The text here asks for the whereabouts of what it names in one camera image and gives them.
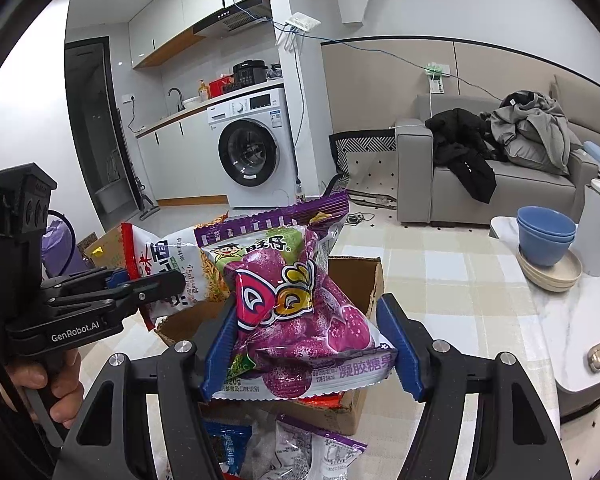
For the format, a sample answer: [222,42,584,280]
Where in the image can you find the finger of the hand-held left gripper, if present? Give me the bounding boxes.
[42,266,133,295]
[47,274,187,323]

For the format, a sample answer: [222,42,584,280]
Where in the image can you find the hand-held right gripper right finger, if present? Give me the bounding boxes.
[377,294,576,480]

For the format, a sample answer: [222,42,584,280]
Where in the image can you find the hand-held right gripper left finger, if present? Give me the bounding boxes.
[52,302,238,480]

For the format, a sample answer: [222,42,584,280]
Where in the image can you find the red and white snack packet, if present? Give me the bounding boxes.
[121,212,231,332]

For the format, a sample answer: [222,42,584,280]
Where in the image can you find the brown cardboard box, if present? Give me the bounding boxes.
[155,255,386,437]

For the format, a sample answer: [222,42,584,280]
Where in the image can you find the purple candy packet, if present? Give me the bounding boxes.
[194,191,399,402]

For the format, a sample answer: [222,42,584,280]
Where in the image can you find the orange cake packet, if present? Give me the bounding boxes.
[299,393,344,409]

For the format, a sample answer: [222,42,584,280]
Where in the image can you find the person's left hand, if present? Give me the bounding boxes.
[5,351,85,429]

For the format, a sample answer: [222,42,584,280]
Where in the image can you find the cardboard box on floor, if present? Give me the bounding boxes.
[77,224,131,272]

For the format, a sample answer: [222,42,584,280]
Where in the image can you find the purple bag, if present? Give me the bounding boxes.
[42,214,89,282]

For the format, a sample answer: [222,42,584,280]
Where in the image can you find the grey trash bin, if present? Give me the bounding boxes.
[95,182,126,214]

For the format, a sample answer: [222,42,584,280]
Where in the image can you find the plaid tablecloth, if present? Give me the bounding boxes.
[80,222,563,480]

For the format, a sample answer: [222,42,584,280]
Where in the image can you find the upright vacuum cleaner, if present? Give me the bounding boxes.
[129,159,162,221]

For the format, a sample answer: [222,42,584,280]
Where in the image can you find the blue snack packet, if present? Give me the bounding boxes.
[202,419,254,479]

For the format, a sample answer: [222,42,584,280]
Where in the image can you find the white and purple snack packet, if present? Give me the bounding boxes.
[274,414,369,480]

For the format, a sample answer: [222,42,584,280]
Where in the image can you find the white base cabinet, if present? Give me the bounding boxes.
[135,109,231,202]

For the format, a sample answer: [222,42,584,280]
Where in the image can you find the dark door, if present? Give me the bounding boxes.
[63,37,142,222]

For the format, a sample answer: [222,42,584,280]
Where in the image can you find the beige plate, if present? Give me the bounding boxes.
[522,272,581,294]
[517,246,584,286]

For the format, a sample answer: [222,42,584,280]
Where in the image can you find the blue bowl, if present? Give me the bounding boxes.
[516,205,577,246]
[518,236,576,267]

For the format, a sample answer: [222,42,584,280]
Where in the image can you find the white washing machine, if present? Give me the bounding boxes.
[206,87,297,210]

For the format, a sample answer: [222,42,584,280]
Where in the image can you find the white marble side table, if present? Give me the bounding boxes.
[488,215,600,409]

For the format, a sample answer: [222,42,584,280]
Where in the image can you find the grey sofa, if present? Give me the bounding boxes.
[394,74,600,227]

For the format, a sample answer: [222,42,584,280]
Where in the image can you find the black jacket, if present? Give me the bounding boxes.
[424,108,499,205]

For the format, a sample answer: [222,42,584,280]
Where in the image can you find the red box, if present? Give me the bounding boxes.
[208,78,236,99]

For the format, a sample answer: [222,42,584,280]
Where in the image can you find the white electric kettle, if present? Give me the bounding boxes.
[569,178,600,277]

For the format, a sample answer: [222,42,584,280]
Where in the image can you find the black pressure cooker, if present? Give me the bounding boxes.
[232,59,267,89]

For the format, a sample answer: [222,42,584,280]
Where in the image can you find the grey clothes pile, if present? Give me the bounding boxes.
[489,90,586,177]

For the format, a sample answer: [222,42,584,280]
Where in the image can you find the range hood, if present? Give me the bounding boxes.
[193,0,274,39]

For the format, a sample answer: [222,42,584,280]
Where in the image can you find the white router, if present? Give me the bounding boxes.
[274,12,321,54]

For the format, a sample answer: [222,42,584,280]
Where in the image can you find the white wall cabinet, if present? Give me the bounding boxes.
[128,0,281,69]

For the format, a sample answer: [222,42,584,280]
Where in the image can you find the wall socket with green plug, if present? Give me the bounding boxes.
[424,62,451,95]

